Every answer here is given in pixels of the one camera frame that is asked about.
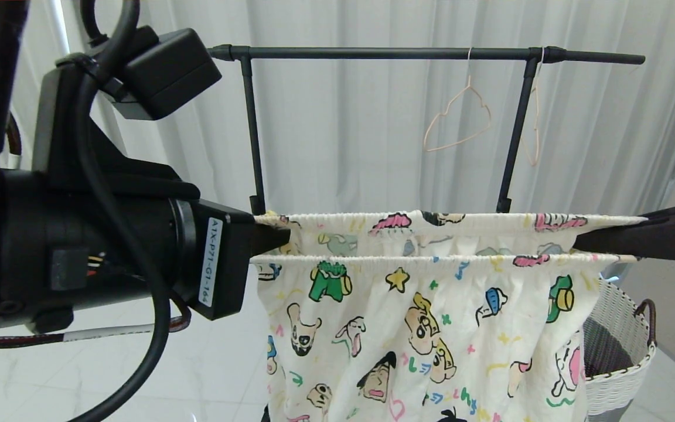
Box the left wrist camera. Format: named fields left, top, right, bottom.
left=33, top=26, right=222, bottom=200

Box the cream printed garment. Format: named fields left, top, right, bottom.
left=251, top=210, right=647, bottom=422

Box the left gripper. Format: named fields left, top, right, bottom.
left=1, top=169, right=256, bottom=321

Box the pink clothes hanger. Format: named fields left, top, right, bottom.
left=423, top=50, right=492, bottom=153
left=519, top=50, right=544, bottom=166

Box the white laundry basket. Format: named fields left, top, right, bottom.
left=581, top=275, right=657, bottom=418

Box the black clothes rack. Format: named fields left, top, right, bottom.
left=209, top=44, right=646, bottom=422

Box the white curtain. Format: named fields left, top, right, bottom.
left=0, top=0, right=675, bottom=219

